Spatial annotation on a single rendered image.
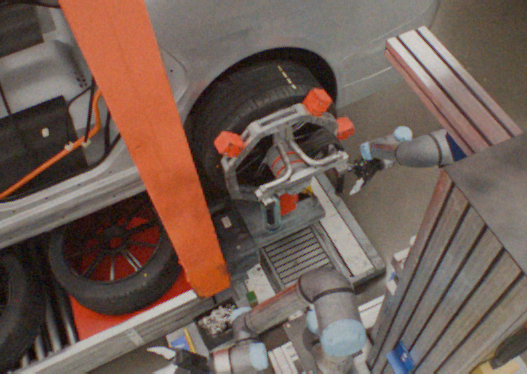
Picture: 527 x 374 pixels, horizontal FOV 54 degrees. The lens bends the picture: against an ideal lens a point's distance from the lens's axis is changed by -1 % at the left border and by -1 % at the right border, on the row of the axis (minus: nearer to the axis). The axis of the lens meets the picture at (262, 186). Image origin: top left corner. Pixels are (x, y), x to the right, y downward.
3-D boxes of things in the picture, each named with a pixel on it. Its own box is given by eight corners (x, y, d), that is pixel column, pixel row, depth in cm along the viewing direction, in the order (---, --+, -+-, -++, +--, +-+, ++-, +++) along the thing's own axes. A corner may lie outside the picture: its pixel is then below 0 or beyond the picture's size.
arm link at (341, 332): (343, 342, 184) (356, 283, 138) (354, 386, 176) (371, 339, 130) (310, 348, 184) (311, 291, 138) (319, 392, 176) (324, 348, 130)
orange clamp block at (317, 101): (312, 105, 226) (323, 89, 221) (321, 117, 222) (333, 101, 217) (300, 104, 222) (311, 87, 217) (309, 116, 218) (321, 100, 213)
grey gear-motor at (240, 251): (234, 217, 311) (227, 185, 281) (265, 276, 289) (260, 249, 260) (206, 230, 308) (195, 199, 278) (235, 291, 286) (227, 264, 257)
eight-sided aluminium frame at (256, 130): (328, 162, 267) (332, 88, 221) (334, 172, 264) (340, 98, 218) (230, 205, 257) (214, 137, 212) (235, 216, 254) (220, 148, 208)
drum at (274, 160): (291, 154, 247) (291, 135, 235) (313, 188, 236) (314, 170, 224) (264, 165, 244) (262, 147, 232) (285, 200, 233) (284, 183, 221)
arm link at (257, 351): (269, 372, 156) (268, 365, 149) (233, 378, 156) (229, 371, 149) (265, 346, 160) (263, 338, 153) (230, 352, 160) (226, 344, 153)
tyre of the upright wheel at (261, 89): (190, 175, 268) (303, 141, 289) (208, 211, 256) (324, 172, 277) (187, 77, 215) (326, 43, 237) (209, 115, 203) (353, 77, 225)
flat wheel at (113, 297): (139, 183, 306) (128, 159, 286) (211, 257, 277) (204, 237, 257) (42, 255, 284) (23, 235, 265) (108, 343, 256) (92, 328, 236)
